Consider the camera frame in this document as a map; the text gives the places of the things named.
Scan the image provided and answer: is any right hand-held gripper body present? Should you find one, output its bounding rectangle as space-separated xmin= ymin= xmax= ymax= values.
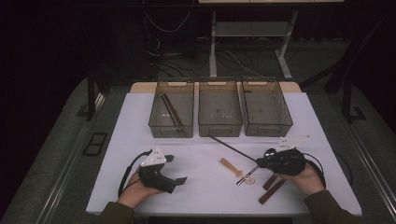
xmin=270 ymin=134 xmax=312 ymax=176

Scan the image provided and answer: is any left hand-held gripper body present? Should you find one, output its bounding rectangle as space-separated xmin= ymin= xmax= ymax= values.
xmin=137 ymin=147 xmax=177 ymax=194

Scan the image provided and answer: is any metal slotted spoon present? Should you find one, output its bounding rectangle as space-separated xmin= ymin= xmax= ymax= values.
xmin=235 ymin=148 xmax=278 ymax=187

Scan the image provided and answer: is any smoky transparent plastic bin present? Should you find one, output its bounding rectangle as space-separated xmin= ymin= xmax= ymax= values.
xmin=198 ymin=77 xmax=243 ymax=138
xmin=241 ymin=77 xmax=294 ymax=138
xmin=148 ymin=77 xmax=195 ymax=139

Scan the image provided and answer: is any wooden handled fork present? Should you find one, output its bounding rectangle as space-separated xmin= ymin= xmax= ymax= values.
xmin=258 ymin=177 xmax=287 ymax=205

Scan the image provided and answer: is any wooden spoon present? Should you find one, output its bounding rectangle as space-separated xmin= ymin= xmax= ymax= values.
xmin=219 ymin=157 xmax=256 ymax=186

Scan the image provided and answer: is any black chopstick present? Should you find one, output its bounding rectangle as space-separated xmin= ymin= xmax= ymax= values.
xmin=207 ymin=134 xmax=259 ymax=162
xmin=160 ymin=93 xmax=179 ymax=129

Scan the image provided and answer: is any brown wooden chopstick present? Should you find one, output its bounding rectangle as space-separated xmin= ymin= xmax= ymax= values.
xmin=162 ymin=92 xmax=182 ymax=129
xmin=163 ymin=92 xmax=184 ymax=128

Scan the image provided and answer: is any person's left hand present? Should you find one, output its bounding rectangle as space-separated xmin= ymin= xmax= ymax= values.
xmin=118 ymin=171 xmax=163 ymax=209

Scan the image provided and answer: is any black metal stand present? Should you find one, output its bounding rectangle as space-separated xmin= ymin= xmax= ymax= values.
xmin=341 ymin=79 xmax=368 ymax=124
xmin=85 ymin=70 xmax=98 ymax=122

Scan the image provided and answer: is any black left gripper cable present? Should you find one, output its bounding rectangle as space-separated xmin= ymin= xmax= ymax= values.
xmin=117 ymin=149 xmax=154 ymax=199

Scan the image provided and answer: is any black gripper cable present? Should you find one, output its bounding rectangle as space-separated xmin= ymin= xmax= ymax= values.
xmin=303 ymin=151 xmax=355 ymax=189
xmin=117 ymin=149 xmax=154 ymax=199

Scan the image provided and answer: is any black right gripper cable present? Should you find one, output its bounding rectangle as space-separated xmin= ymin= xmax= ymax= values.
xmin=303 ymin=151 xmax=355 ymax=189

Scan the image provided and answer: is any black floor frame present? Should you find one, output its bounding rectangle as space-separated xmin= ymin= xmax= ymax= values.
xmin=81 ymin=132 xmax=108 ymax=157

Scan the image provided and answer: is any metal floor rail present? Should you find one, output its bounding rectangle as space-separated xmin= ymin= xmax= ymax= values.
xmin=36 ymin=92 xmax=106 ymax=224
xmin=347 ymin=119 xmax=396 ymax=218

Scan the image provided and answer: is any tangle of floor cables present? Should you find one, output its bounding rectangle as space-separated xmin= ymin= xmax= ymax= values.
xmin=151 ymin=46 xmax=265 ymax=79

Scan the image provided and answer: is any white metal desk frame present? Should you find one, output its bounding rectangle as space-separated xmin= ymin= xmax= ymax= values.
xmin=208 ymin=10 xmax=294 ymax=80

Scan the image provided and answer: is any white hanging cable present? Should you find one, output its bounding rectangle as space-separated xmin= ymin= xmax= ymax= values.
xmin=144 ymin=11 xmax=191 ymax=34

